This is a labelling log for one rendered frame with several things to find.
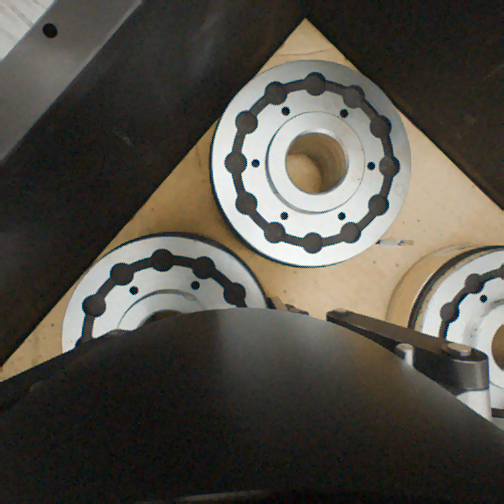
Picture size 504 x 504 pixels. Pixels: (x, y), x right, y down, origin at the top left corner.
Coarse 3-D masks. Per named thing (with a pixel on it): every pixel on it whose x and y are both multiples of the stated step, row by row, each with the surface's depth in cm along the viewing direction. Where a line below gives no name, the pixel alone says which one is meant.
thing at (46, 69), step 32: (64, 0) 7; (96, 0) 7; (128, 0) 7; (160, 0) 7; (32, 32) 7; (64, 32) 7; (96, 32) 7; (128, 32) 7; (0, 64) 7; (32, 64) 7; (64, 64) 7; (96, 64) 7; (0, 96) 7; (32, 96) 7; (64, 96) 7; (0, 128) 7; (32, 128) 7; (0, 160) 7
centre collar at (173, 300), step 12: (144, 300) 13; (156, 300) 13; (168, 300) 13; (180, 300) 14; (192, 300) 14; (132, 312) 13; (144, 312) 13; (156, 312) 14; (180, 312) 14; (120, 324) 13; (132, 324) 13
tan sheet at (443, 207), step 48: (288, 48) 17; (432, 144) 18; (192, 192) 17; (432, 192) 18; (480, 192) 18; (432, 240) 18; (480, 240) 18; (288, 288) 18; (336, 288) 18; (384, 288) 18; (48, 336) 17
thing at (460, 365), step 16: (336, 320) 11; (352, 320) 11; (368, 320) 11; (368, 336) 10; (384, 336) 9; (400, 336) 9; (416, 336) 9; (432, 336) 9; (416, 352) 8; (432, 352) 8; (448, 352) 8; (464, 352) 7; (480, 352) 8; (416, 368) 8; (432, 368) 8; (448, 368) 7; (464, 368) 7; (480, 368) 7; (464, 384) 7; (480, 384) 7
